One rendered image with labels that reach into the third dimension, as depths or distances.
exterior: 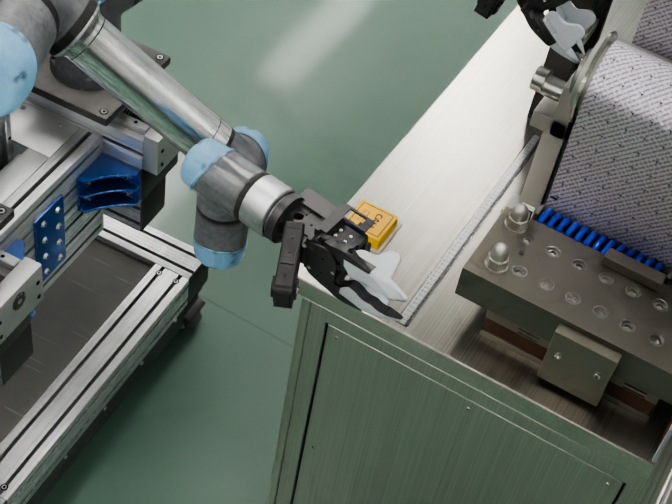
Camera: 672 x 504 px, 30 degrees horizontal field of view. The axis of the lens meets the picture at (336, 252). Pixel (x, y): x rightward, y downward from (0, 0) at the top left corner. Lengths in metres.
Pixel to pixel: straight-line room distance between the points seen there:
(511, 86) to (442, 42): 1.56
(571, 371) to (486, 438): 0.22
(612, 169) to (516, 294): 0.24
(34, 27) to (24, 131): 0.83
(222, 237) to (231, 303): 1.38
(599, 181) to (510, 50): 0.63
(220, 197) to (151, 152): 0.74
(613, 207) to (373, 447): 0.61
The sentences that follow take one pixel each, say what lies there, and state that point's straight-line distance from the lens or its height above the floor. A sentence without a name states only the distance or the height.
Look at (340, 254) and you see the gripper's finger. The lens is 1.58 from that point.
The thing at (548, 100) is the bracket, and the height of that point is 1.14.
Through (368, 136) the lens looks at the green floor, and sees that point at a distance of 3.59.
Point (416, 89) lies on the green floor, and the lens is 3.78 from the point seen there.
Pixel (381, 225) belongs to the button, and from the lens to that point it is 2.06.
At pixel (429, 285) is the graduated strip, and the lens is 2.02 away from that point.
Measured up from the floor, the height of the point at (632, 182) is 1.15.
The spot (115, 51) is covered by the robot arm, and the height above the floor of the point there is 1.29.
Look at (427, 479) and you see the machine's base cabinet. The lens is 2.20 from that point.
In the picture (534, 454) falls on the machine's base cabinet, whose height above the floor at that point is 0.78.
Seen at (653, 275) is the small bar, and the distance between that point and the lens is 1.95.
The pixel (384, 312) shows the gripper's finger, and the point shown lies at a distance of 1.61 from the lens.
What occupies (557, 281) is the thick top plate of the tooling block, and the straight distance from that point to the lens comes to 1.91.
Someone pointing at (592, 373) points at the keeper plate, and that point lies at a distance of 1.89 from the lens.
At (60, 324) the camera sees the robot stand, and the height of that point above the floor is 0.21.
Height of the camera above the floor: 2.40
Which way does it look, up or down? 47 degrees down
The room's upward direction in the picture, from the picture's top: 11 degrees clockwise
